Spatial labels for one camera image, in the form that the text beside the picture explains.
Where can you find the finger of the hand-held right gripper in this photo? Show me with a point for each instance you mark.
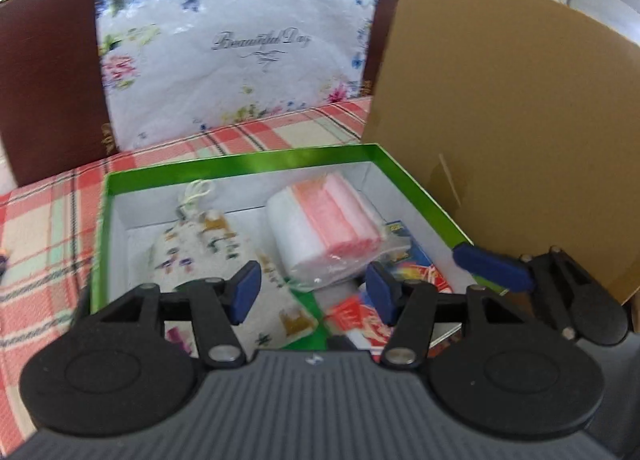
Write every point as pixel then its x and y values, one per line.
pixel 492 267

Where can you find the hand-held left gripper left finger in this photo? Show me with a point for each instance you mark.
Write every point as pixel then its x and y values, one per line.
pixel 245 290

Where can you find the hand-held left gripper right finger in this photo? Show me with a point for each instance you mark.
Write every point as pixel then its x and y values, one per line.
pixel 379 292

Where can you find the red printed packet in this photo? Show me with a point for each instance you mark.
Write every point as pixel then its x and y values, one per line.
pixel 360 317

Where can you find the blue and red packet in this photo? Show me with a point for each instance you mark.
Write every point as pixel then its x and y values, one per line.
pixel 407 252

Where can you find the small green printed packet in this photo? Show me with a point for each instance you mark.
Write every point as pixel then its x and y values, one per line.
pixel 306 299

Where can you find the pink and white packet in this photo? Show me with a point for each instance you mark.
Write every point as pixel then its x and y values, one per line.
pixel 320 225

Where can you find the green cardboard box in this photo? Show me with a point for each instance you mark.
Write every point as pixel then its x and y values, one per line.
pixel 240 190

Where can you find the small pink packet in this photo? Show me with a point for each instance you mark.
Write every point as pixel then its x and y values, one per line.
pixel 177 337

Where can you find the brown cardboard sheet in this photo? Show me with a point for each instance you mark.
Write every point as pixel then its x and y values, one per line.
pixel 500 115

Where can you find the white floral cloth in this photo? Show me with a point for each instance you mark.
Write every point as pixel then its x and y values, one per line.
pixel 225 80

